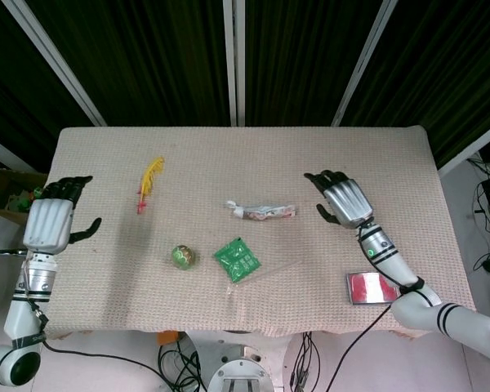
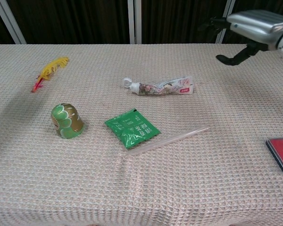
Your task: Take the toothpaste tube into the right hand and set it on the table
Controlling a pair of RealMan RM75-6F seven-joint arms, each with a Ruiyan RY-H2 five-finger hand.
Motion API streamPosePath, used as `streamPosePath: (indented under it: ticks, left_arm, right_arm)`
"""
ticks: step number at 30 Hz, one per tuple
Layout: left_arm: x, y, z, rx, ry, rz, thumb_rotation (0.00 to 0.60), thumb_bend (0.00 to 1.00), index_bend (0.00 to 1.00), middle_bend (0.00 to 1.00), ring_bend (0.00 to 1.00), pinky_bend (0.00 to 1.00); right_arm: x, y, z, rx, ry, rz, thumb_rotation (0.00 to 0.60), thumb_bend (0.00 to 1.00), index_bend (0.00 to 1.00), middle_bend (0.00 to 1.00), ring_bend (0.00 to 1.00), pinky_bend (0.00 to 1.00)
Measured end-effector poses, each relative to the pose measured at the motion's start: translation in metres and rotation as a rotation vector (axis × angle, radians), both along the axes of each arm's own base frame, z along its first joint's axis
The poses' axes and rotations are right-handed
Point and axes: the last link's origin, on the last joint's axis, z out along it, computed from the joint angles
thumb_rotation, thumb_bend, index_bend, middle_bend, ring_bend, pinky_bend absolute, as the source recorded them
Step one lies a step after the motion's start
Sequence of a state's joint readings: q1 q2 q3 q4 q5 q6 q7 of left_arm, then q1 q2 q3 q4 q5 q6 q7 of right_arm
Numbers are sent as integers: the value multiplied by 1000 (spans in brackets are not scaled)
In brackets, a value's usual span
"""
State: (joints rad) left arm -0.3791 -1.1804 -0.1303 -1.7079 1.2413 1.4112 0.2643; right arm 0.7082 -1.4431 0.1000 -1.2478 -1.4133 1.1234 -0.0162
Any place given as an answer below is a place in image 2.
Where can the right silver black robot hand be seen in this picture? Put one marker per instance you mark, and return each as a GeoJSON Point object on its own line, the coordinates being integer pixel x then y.
{"type": "Point", "coordinates": [257, 26]}

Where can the floral cream tube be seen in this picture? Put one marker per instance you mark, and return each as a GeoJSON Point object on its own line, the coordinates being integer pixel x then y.
{"type": "Point", "coordinates": [160, 86]}

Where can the red ink pad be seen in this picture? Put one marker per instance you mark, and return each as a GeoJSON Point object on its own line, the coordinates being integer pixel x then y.
{"type": "Point", "coordinates": [281, 153]}

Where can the clear plastic straw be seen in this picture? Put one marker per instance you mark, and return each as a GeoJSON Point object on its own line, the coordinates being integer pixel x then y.
{"type": "Point", "coordinates": [167, 141]}

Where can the green tea sachet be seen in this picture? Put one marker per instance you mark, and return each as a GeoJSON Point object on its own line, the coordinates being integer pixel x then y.
{"type": "Point", "coordinates": [132, 129]}

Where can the dark curtain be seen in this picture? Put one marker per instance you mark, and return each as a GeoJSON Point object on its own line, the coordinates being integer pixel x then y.
{"type": "Point", "coordinates": [73, 21]}

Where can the beige waffle tablecloth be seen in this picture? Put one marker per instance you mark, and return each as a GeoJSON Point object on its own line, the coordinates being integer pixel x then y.
{"type": "Point", "coordinates": [141, 183]}

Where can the yellow red feather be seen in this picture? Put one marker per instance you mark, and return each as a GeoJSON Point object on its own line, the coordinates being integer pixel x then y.
{"type": "Point", "coordinates": [49, 70]}

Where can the green gold nesting doll half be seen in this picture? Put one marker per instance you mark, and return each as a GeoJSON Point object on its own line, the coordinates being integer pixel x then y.
{"type": "Point", "coordinates": [67, 121]}

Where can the white metal frame post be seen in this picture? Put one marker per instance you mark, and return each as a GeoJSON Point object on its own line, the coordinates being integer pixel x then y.
{"type": "Point", "coordinates": [225, 14]}
{"type": "Point", "coordinates": [134, 21]}
{"type": "Point", "coordinates": [10, 22]}

